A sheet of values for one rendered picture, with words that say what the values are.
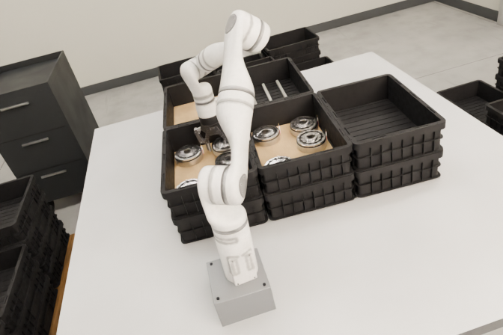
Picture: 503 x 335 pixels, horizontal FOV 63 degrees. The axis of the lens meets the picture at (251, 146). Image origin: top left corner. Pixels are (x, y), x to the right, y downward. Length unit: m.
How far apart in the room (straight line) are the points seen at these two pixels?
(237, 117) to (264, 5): 3.80
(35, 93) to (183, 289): 1.72
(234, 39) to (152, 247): 0.75
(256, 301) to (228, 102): 0.52
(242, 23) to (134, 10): 3.53
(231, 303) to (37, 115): 1.94
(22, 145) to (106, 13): 2.13
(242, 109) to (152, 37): 3.70
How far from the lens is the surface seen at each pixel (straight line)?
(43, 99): 2.69
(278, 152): 1.45
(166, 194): 1.24
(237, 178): 0.91
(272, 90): 1.89
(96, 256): 1.51
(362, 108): 1.66
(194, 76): 1.34
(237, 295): 1.09
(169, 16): 4.58
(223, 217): 0.98
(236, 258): 1.05
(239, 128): 0.95
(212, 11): 4.61
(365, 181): 1.38
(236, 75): 1.01
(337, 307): 1.15
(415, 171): 1.44
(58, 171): 2.91
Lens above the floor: 1.66
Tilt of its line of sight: 33 degrees down
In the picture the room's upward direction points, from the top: 13 degrees counter-clockwise
